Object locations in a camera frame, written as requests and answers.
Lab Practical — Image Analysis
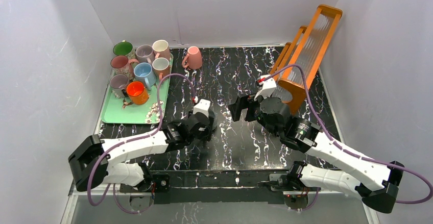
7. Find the orange upside-down mug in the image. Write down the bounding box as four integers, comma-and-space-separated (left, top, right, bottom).
126, 81, 149, 105

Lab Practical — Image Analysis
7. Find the salmon upside-down mug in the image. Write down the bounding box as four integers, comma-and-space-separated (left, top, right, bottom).
152, 57, 171, 81

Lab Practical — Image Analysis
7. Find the light blue upside-down mug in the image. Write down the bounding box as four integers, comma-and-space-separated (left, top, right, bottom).
134, 63, 157, 91

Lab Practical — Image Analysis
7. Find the pinkish mug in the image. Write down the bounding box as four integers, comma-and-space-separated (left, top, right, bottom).
109, 73, 130, 98

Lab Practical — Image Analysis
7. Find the lavender ribbed mug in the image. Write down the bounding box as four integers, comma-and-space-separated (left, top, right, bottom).
135, 45, 155, 64

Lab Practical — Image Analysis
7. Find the pink patterned mug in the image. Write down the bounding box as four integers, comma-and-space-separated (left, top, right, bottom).
110, 56, 139, 80

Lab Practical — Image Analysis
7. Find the cream cartoon mug green interior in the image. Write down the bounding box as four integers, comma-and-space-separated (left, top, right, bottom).
113, 40, 136, 60

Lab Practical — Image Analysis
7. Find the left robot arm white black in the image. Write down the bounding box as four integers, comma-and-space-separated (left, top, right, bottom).
68, 110, 216, 192

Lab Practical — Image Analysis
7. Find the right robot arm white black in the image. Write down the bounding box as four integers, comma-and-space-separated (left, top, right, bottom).
228, 95, 403, 214

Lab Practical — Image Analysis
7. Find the pink upside-down mug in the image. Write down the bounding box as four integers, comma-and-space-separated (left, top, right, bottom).
181, 46, 203, 69

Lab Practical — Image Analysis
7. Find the orange wooden dish rack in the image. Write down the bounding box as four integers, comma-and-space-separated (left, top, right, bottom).
269, 5, 343, 115

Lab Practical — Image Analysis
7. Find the green floral serving tray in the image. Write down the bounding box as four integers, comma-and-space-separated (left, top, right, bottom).
101, 58, 173, 124

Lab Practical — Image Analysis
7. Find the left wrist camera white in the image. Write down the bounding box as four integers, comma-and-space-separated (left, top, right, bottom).
193, 96, 211, 117

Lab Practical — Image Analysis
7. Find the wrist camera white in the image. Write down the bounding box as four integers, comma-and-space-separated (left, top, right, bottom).
254, 74, 277, 101
193, 96, 211, 117

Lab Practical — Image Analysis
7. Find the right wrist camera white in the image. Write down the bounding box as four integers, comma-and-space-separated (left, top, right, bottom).
254, 74, 277, 101

